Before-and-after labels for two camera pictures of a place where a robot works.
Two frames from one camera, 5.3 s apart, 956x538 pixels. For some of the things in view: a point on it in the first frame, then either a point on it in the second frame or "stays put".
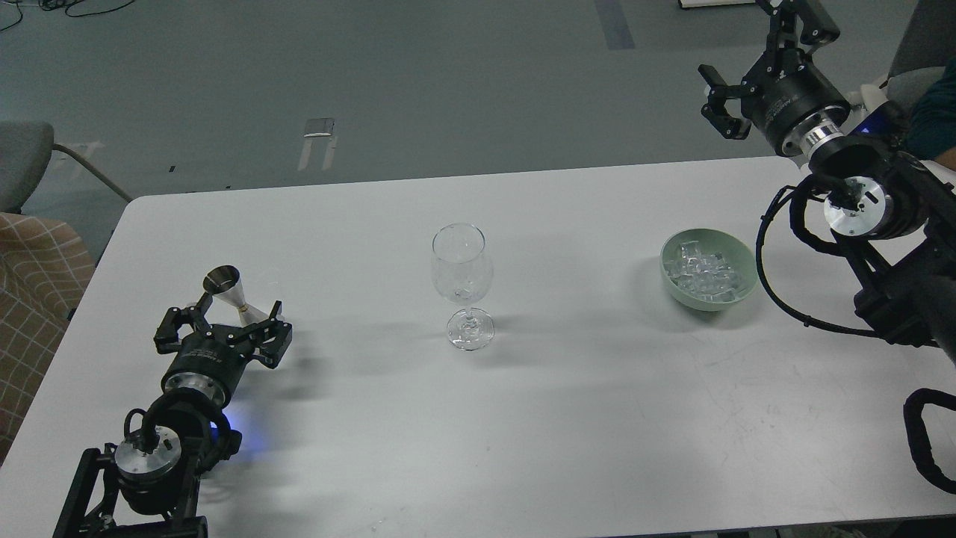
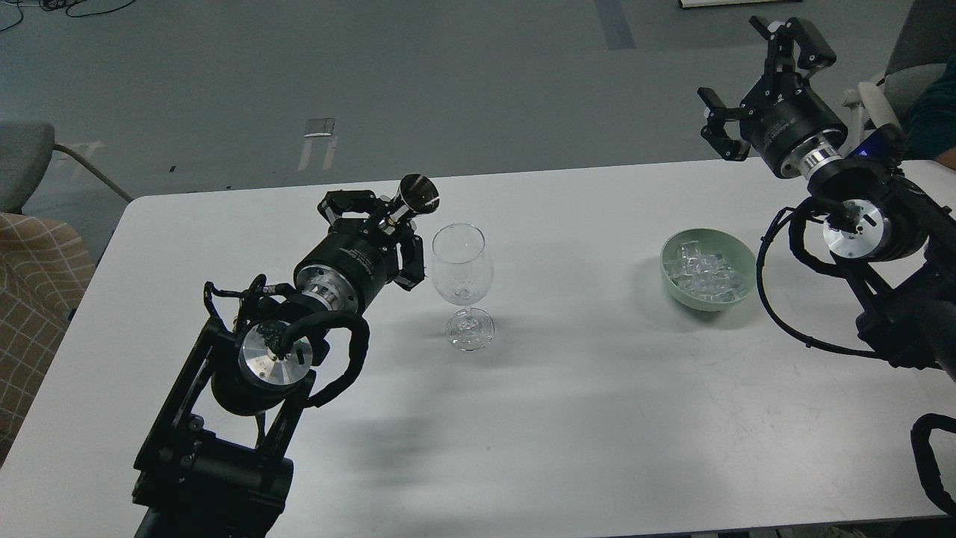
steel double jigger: [225, 282] to [419, 195]
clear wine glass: [462, 270] stays put
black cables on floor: [54, 4] stays put
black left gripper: [211, 359] to [359, 255]
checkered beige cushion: [45, 266] stays put
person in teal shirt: [931, 126] stays put
